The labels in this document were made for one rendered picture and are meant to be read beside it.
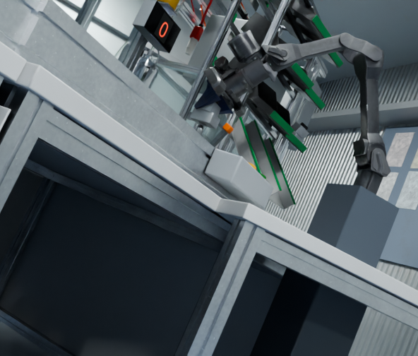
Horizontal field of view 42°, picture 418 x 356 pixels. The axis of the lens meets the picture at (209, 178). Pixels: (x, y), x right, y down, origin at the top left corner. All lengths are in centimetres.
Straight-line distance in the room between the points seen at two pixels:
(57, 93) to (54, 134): 6
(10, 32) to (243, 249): 54
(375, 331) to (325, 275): 293
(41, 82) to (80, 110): 8
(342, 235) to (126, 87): 70
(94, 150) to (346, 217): 77
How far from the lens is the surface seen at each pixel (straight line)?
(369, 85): 153
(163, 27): 139
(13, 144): 69
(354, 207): 140
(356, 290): 117
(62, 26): 80
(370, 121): 151
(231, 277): 100
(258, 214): 99
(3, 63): 67
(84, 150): 77
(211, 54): 178
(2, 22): 76
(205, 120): 141
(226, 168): 114
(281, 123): 165
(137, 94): 94
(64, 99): 71
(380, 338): 400
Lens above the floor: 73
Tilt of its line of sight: 8 degrees up
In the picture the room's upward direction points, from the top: 24 degrees clockwise
